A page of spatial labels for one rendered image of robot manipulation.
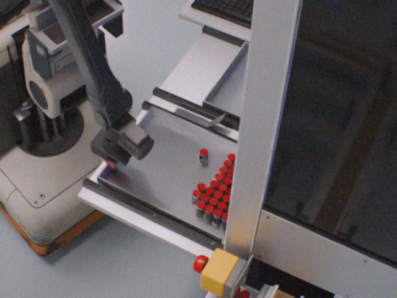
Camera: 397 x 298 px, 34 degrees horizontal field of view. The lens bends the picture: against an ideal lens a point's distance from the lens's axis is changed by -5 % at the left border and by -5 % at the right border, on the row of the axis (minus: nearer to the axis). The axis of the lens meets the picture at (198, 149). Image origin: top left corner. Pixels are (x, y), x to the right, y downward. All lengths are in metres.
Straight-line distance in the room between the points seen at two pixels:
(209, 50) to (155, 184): 0.48
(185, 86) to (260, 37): 0.94
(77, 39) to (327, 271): 0.67
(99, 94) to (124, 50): 1.81
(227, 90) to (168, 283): 0.91
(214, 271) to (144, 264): 1.18
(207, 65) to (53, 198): 0.80
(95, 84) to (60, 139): 1.17
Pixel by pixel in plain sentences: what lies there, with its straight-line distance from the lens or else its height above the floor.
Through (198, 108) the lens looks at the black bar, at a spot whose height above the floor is 0.90.
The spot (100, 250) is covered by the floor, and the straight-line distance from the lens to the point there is 2.61.
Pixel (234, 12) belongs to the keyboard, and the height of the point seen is 0.83.
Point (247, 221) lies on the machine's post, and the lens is 1.34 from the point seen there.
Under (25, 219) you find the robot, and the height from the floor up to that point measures 0.26.
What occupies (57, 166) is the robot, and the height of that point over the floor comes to 0.28.
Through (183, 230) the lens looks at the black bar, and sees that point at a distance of 1.60.
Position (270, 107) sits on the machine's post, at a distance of 1.06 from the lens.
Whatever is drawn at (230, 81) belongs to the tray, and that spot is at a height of 0.88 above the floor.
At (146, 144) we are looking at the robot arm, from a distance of 1.51.
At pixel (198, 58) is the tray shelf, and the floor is 0.88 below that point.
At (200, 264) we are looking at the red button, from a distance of 1.43.
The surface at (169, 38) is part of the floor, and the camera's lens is 3.29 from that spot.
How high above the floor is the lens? 2.28
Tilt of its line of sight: 53 degrees down
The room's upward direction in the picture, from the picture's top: 3 degrees clockwise
